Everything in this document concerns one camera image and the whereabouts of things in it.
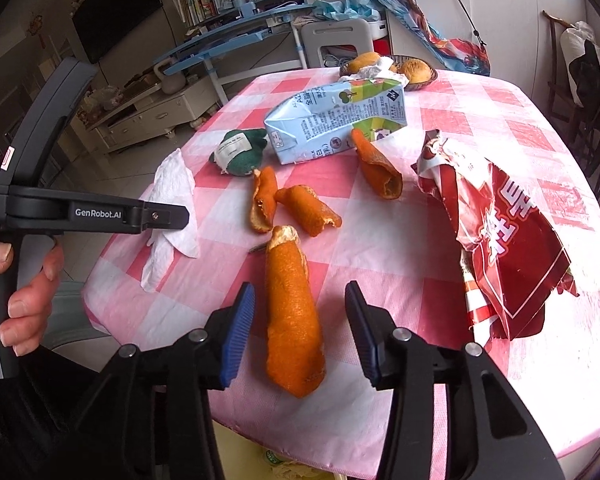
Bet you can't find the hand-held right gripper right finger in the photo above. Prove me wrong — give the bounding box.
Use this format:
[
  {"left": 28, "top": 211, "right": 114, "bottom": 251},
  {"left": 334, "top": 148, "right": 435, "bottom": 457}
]
[{"left": 344, "top": 281, "right": 566, "bottom": 480}]

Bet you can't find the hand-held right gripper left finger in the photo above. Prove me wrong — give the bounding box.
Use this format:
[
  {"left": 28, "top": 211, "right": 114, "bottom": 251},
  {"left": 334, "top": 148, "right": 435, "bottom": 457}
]
[{"left": 45, "top": 282, "right": 257, "bottom": 480}]

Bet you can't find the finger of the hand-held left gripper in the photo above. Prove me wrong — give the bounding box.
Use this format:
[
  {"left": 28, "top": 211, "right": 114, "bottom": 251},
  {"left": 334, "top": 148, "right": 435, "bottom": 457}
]
[{"left": 140, "top": 203, "right": 190, "bottom": 234}]

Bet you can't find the white tissue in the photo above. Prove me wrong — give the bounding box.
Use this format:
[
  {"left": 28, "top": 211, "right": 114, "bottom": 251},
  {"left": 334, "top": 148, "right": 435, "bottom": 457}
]
[
  {"left": 141, "top": 148, "right": 201, "bottom": 294},
  {"left": 339, "top": 64, "right": 411, "bottom": 88}
]

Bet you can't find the long orange peel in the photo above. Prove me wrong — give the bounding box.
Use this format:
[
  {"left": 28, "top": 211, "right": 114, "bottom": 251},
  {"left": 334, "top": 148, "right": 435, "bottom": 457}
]
[{"left": 265, "top": 225, "right": 327, "bottom": 399}]

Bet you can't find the yellow waste bin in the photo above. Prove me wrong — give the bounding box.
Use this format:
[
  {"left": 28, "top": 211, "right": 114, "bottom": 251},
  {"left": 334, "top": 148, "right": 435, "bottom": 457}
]
[{"left": 211, "top": 422, "right": 311, "bottom": 480}]

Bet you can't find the light blue milk carton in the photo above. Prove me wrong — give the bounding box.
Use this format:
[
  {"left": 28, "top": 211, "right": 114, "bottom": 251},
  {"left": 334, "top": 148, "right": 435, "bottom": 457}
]
[{"left": 264, "top": 79, "right": 408, "bottom": 166}]

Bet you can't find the person's left hand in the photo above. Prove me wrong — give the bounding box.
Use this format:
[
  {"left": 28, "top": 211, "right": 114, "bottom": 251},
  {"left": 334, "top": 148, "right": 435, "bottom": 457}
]
[{"left": 0, "top": 234, "right": 66, "bottom": 357}]

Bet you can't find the curled orange peel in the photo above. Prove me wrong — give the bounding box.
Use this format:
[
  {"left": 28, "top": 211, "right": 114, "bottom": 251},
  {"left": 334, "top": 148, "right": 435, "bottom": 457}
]
[
  {"left": 351, "top": 128, "right": 403, "bottom": 200},
  {"left": 250, "top": 166, "right": 278, "bottom": 234},
  {"left": 274, "top": 185, "right": 343, "bottom": 237}
]

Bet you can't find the cream television cabinet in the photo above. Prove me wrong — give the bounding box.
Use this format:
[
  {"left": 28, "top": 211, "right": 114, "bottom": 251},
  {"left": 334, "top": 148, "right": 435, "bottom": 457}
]
[{"left": 87, "top": 77, "right": 218, "bottom": 153}]

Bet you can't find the green cloth pouch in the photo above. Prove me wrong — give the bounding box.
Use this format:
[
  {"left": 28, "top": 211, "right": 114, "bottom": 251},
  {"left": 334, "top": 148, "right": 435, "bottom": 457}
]
[{"left": 209, "top": 128, "right": 269, "bottom": 177}]

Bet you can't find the grey white chair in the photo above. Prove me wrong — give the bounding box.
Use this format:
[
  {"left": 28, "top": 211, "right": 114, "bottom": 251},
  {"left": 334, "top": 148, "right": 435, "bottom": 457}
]
[{"left": 42, "top": 280, "right": 116, "bottom": 351}]

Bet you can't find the pink kettlebell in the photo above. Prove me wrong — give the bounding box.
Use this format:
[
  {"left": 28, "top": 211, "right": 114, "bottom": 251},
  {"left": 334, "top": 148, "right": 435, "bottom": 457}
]
[{"left": 153, "top": 58, "right": 187, "bottom": 94}]

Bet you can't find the red snack bag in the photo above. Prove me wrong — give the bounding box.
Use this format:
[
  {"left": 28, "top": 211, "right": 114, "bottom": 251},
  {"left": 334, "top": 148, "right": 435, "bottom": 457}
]
[{"left": 411, "top": 129, "right": 579, "bottom": 343}]

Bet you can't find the blue study desk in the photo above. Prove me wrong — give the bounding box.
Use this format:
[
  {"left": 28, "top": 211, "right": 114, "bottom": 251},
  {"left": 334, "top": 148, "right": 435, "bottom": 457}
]
[{"left": 152, "top": 0, "right": 316, "bottom": 106}]

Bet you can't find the black television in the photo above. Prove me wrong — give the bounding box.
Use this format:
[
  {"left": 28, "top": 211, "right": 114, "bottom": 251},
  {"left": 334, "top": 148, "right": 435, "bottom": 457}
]
[{"left": 71, "top": 0, "right": 163, "bottom": 65}]

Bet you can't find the row of books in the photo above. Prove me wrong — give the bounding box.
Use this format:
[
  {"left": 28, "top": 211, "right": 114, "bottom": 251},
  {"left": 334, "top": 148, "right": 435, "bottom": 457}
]
[{"left": 170, "top": 0, "right": 218, "bottom": 28}]

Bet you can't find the white plastic stool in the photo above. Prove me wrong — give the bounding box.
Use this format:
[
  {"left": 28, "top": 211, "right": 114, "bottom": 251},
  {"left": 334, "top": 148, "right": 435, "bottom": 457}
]
[{"left": 300, "top": 17, "right": 376, "bottom": 70}]

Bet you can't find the orange fruit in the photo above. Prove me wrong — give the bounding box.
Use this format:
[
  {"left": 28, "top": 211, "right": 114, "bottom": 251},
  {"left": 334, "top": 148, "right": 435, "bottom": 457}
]
[
  {"left": 399, "top": 58, "right": 429, "bottom": 83},
  {"left": 346, "top": 52, "right": 382, "bottom": 75}
]

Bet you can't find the wicker fruit basket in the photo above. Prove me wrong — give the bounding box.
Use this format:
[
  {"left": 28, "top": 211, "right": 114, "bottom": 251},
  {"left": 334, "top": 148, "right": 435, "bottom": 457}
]
[{"left": 340, "top": 55, "right": 438, "bottom": 92}]

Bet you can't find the blue white plastic bag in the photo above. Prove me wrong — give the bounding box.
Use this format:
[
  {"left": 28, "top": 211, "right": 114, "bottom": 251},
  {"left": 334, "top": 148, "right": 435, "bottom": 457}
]
[{"left": 312, "top": 0, "right": 381, "bottom": 21}]

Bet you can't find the colourful printed bag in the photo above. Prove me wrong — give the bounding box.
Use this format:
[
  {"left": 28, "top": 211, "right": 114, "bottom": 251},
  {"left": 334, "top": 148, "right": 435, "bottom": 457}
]
[{"left": 371, "top": 0, "right": 491, "bottom": 77}]

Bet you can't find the dark wooden chair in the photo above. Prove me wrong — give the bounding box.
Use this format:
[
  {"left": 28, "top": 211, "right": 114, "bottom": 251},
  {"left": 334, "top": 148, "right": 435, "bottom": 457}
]
[{"left": 542, "top": 10, "right": 600, "bottom": 196}]

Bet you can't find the black garment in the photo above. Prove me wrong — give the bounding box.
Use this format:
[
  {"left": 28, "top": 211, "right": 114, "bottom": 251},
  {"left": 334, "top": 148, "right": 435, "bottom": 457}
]
[{"left": 567, "top": 40, "right": 600, "bottom": 161}]

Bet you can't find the white cupboard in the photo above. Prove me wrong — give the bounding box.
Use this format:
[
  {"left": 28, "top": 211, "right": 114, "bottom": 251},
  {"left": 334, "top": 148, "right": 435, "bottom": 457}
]
[{"left": 375, "top": 0, "right": 588, "bottom": 126}]

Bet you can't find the white cloth bag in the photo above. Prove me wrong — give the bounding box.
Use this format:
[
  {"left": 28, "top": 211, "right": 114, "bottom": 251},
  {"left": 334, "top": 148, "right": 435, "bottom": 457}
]
[{"left": 560, "top": 21, "right": 600, "bottom": 106}]

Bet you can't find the black cord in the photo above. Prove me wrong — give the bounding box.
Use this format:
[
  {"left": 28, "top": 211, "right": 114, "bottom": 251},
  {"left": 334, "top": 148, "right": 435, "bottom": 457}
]
[{"left": 431, "top": 0, "right": 486, "bottom": 47}]

